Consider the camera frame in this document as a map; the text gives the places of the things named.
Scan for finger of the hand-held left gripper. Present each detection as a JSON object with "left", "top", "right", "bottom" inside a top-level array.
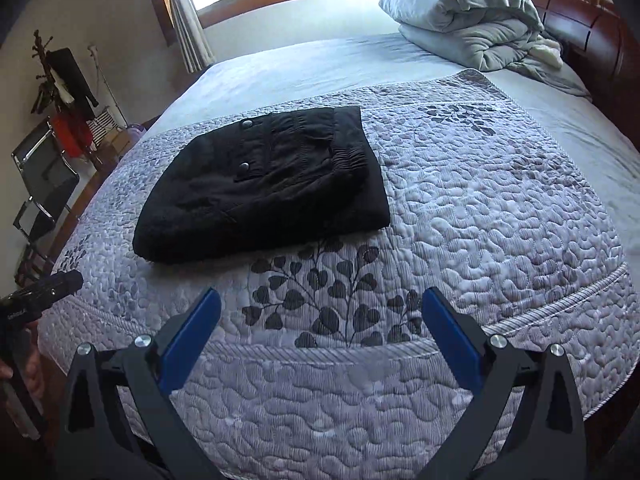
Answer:
[{"left": 0, "top": 270, "right": 84, "bottom": 319}]

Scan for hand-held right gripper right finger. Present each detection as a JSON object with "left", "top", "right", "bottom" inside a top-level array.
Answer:
[{"left": 415, "top": 286, "right": 587, "bottom": 480}]

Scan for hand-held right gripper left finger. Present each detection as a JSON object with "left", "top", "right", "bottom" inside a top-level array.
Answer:
[{"left": 54, "top": 287, "right": 223, "bottom": 480}]

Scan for black pants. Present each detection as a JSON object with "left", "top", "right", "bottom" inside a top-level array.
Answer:
[{"left": 132, "top": 105, "right": 392, "bottom": 264}]

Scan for person's left hand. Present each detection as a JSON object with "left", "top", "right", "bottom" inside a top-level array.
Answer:
[{"left": 26, "top": 347, "right": 47, "bottom": 398}]

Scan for grey quilted bedspread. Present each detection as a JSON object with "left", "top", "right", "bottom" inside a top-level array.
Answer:
[{"left": 37, "top": 67, "right": 632, "bottom": 480}]

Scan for black folding chair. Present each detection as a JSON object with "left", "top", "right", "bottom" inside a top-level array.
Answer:
[{"left": 11, "top": 120, "right": 82, "bottom": 286}]

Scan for red garment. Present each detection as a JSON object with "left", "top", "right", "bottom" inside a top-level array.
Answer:
[{"left": 50, "top": 112, "right": 94, "bottom": 159}]

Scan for striped bag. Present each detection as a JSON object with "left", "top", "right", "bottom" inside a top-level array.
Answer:
[{"left": 87, "top": 105, "right": 119, "bottom": 149}]

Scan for black jacket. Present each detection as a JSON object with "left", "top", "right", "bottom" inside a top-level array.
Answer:
[{"left": 47, "top": 47, "right": 100, "bottom": 109}]

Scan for wooden coat rack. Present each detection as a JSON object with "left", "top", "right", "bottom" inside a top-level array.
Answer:
[{"left": 30, "top": 30, "right": 101, "bottom": 161}]

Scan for light blue bed sheet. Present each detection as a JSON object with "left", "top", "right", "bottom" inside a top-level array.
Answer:
[{"left": 142, "top": 32, "right": 640, "bottom": 196}]

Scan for white fluffy cloth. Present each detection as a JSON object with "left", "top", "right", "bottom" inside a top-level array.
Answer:
[{"left": 525, "top": 40, "right": 565, "bottom": 70}]

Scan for light curtain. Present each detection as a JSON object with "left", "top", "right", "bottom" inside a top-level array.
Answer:
[{"left": 150, "top": 0, "right": 216, "bottom": 74}]

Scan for folded grey duvet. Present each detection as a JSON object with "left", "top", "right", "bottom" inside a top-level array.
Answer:
[{"left": 378, "top": 0, "right": 593, "bottom": 98}]

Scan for wooden bed headboard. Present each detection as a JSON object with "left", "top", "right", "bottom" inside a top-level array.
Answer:
[{"left": 507, "top": 0, "right": 640, "bottom": 147}]

